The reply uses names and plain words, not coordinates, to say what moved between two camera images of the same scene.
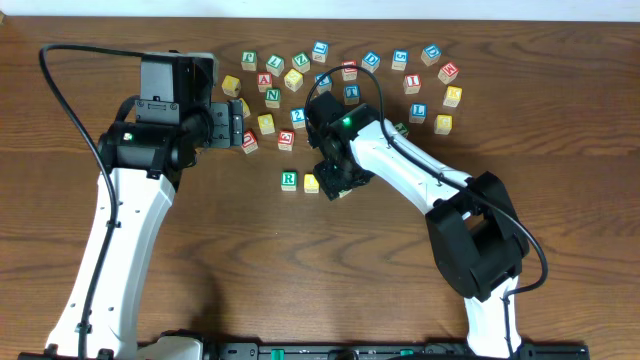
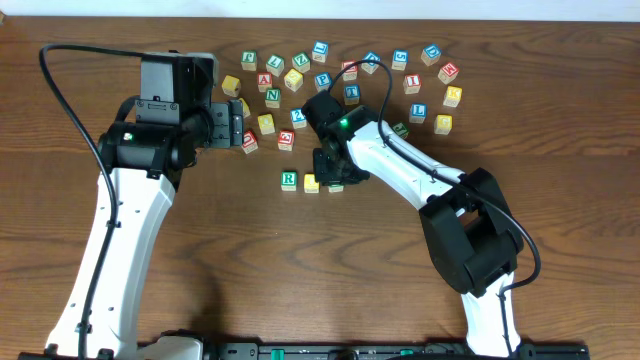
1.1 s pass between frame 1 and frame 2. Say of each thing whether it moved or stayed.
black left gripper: stayed
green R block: stayed
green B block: moved
